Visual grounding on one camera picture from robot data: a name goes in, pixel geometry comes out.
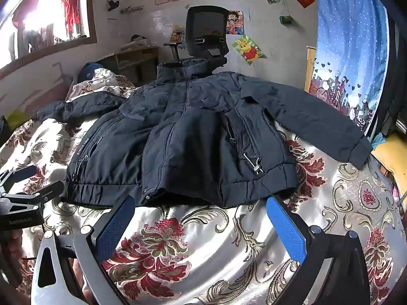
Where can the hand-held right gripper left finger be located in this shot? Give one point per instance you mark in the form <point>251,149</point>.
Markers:
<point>111,228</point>

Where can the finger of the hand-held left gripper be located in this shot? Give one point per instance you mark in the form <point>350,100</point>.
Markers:
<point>25,172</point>
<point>51,188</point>

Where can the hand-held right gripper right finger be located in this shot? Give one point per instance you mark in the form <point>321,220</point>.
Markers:
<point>286,228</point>

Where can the navy padded jacket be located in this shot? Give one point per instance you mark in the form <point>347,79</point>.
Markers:
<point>190,133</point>

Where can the yellow-green bag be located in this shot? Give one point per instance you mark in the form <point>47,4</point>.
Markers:
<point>15,117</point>

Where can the floral satin bedspread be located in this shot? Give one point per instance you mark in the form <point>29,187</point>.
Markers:
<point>206,232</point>

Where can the blue cloth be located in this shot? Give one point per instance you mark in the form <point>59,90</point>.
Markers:
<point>89,71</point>

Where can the yellow cloth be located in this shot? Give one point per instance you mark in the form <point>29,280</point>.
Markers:
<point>392,159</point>

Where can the brown cardboard box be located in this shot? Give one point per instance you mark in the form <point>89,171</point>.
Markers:
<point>136,60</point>

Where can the pile of papers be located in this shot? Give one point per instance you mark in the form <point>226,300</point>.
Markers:
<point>135,43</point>

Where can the red hanging decoration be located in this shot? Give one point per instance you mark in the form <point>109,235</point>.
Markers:
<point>70,9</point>

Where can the dark hanging bag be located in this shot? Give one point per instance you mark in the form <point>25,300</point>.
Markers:
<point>397,70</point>

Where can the blue dotted printed curtain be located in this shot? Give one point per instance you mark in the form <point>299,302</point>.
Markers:
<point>346,38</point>

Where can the small green hanging box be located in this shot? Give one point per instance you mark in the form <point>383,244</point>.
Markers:
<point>286,20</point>

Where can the black mesh office chair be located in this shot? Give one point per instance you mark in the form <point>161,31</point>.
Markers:
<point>206,19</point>

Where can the wooden post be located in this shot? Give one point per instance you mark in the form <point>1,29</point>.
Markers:
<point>310,70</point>

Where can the window with wooden frame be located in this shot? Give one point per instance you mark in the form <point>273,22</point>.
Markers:
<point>47,12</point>

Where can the yellow bear wall sticker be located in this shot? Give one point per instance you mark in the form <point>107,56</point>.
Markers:
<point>249,49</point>

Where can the black wall hook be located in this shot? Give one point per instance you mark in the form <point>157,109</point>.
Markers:
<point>113,5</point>

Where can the grey wall bracket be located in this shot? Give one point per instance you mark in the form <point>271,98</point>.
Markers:
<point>131,9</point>

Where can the small cartoon wall sticker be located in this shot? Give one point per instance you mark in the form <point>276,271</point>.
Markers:
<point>178,34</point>

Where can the cartoon character wall poster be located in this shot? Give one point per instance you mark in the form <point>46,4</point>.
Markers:
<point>235,22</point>

